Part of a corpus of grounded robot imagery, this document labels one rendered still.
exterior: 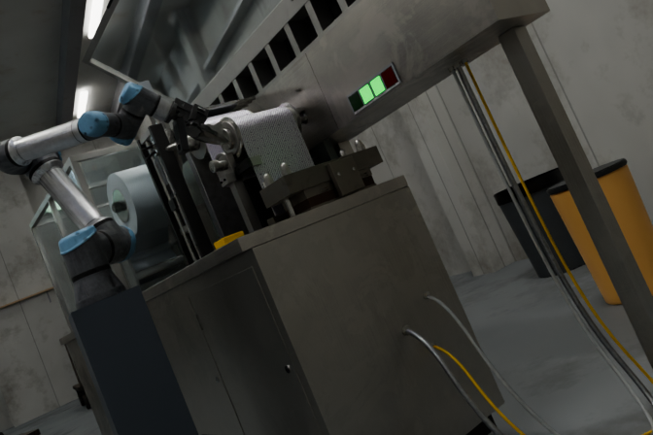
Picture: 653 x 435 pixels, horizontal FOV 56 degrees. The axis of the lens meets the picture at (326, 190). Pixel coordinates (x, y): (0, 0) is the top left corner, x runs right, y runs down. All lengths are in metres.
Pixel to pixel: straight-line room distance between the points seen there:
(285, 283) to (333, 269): 0.17
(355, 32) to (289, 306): 0.90
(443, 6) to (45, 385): 11.64
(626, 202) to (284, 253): 1.82
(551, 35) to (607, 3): 0.48
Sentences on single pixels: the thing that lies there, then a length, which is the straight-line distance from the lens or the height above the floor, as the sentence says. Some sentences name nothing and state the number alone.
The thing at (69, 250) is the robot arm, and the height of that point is 1.07.
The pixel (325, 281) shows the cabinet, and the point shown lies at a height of 0.70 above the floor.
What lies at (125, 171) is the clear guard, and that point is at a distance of 3.04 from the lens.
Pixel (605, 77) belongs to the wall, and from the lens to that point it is 4.55.
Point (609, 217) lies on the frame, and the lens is 1.87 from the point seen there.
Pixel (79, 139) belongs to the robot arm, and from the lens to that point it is 2.00.
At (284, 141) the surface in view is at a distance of 2.15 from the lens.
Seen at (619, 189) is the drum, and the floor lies 0.49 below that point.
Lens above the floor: 0.79
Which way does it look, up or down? 5 degrees up
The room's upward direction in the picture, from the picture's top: 23 degrees counter-clockwise
